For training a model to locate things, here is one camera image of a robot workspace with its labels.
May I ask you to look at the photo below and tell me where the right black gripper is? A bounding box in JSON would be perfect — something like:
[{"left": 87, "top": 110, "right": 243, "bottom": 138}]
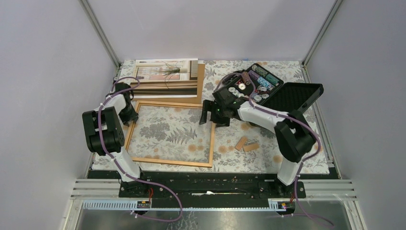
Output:
[{"left": 199, "top": 100, "right": 230, "bottom": 128}]

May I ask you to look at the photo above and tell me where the wooden picture frame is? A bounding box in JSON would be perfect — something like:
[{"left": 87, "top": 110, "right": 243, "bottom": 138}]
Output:
[{"left": 124, "top": 101, "right": 215, "bottom": 168}]

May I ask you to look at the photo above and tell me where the brown cardboard backing board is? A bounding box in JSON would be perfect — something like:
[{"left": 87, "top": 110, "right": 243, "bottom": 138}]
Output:
[{"left": 133, "top": 64, "right": 205, "bottom": 104}]

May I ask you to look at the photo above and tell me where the printed photo of plant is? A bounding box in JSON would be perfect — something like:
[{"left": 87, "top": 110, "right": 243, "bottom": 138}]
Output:
[{"left": 133, "top": 58, "right": 198, "bottom": 99}]

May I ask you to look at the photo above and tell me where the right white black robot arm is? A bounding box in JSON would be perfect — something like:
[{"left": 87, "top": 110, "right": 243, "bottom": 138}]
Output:
[{"left": 199, "top": 87, "right": 321, "bottom": 197}]

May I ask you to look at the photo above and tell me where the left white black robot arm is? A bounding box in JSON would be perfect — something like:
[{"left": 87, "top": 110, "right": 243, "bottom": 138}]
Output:
[{"left": 82, "top": 82, "right": 149, "bottom": 197}]

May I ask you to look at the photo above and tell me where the small wooden block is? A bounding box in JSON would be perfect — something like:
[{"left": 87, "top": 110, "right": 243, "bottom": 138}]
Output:
[
  {"left": 235, "top": 137, "right": 248, "bottom": 151},
  {"left": 243, "top": 143, "right": 260, "bottom": 152}
]

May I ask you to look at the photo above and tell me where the black poker chip case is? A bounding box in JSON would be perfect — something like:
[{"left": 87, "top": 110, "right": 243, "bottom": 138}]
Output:
[{"left": 215, "top": 63, "right": 324, "bottom": 113}]

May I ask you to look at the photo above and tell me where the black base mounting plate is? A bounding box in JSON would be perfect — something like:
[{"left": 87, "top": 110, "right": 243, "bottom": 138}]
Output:
[{"left": 87, "top": 168, "right": 338, "bottom": 208}]

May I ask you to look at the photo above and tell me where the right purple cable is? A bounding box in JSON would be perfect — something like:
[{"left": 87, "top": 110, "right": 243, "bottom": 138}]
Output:
[{"left": 214, "top": 72, "right": 334, "bottom": 226}]

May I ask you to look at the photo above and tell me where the aluminium rail frame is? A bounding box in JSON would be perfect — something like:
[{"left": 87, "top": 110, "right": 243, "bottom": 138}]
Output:
[{"left": 63, "top": 179, "right": 366, "bottom": 230}]

